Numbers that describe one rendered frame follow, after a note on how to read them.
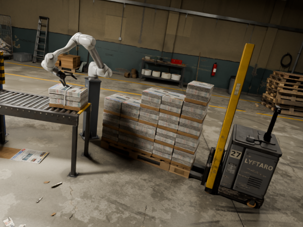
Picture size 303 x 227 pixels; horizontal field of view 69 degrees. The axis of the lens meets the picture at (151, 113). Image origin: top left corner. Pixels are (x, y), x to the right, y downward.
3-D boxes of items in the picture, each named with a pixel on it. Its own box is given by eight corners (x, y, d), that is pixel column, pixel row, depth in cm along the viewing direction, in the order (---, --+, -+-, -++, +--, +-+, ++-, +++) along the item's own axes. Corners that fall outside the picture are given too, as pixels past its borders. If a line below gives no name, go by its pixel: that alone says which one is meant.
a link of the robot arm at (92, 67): (92, 74, 353) (93, 60, 346) (101, 76, 347) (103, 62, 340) (85, 75, 339) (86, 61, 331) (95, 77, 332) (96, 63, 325)
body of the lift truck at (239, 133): (219, 169, 341) (233, 122, 315) (257, 181, 324) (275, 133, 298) (214, 195, 278) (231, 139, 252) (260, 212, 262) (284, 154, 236)
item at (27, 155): (49, 152, 311) (49, 152, 311) (39, 163, 284) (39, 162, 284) (23, 148, 311) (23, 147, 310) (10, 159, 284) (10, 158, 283)
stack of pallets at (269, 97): (290, 107, 854) (303, 74, 812) (307, 116, 766) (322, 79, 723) (258, 103, 843) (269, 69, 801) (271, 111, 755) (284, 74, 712)
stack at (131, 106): (112, 138, 383) (117, 93, 356) (176, 159, 347) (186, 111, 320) (99, 147, 348) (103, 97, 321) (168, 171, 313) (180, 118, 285)
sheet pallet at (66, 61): (81, 70, 937) (82, 56, 918) (75, 72, 859) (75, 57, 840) (53, 65, 935) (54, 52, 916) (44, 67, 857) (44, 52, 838)
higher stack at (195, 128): (175, 159, 347) (192, 79, 305) (194, 165, 338) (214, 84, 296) (168, 171, 313) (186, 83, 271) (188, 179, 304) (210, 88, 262)
